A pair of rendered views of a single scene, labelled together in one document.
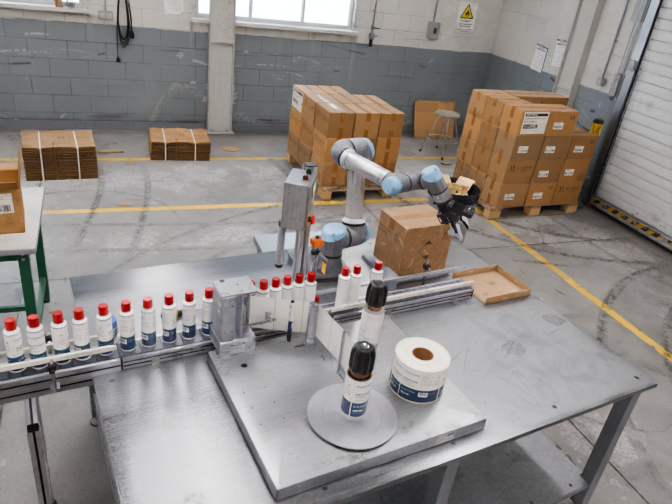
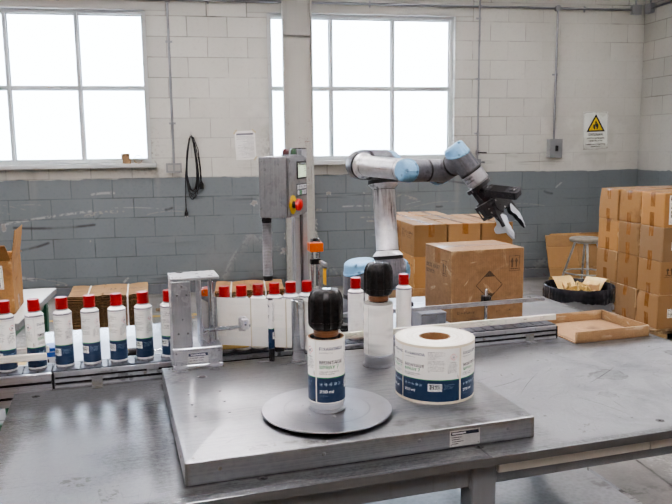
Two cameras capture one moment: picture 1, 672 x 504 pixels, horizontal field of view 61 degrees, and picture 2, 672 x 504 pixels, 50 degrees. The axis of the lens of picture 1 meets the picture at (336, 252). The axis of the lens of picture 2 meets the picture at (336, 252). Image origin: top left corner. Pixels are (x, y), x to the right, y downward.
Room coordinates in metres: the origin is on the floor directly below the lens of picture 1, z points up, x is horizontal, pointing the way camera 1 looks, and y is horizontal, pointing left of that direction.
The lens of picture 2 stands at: (-0.12, -0.57, 1.51)
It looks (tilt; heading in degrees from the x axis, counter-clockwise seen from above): 8 degrees down; 14
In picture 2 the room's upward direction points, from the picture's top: 1 degrees counter-clockwise
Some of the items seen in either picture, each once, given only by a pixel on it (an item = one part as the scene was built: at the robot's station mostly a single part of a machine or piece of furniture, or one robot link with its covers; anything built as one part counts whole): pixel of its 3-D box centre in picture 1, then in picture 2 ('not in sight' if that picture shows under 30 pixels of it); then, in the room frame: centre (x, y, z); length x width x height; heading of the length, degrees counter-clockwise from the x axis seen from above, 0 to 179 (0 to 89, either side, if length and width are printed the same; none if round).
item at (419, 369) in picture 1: (419, 369); (434, 363); (1.68, -0.36, 0.95); 0.20 x 0.20 x 0.14
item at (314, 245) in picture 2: (316, 273); (318, 289); (2.12, 0.07, 1.05); 0.10 x 0.04 x 0.33; 32
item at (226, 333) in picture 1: (233, 315); (194, 318); (1.78, 0.35, 1.01); 0.14 x 0.13 x 0.26; 122
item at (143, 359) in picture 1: (318, 316); (326, 349); (2.08, 0.03, 0.85); 1.65 x 0.11 x 0.05; 122
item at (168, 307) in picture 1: (169, 318); (117, 327); (1.74, 0.58, 0.98); 0.05 x 0.05 x 0.20
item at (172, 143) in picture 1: (179, 143); (249, 295); (6.22, 1.92, 0.11); 0.65 x 0.54 x 0.22; 111
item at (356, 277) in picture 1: (354, 285); not in sight; (2.16, -0.10, 0.98); 0.05 x 0.05 x 0.20
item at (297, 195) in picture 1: (299, 199); (283, 186); (2.09, 0.17, 1.38); 0.17 x 0.10 x 0.19; 177
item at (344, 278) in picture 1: (343, 288); (355, 308); (2.13, -0.05, 0.98); 0.05 x 0.05 x 0.20
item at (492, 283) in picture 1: (491, 283); (589, 325); (2.60, -0.81, 0.85); 0.30 x 0.26 x 0.04; 122
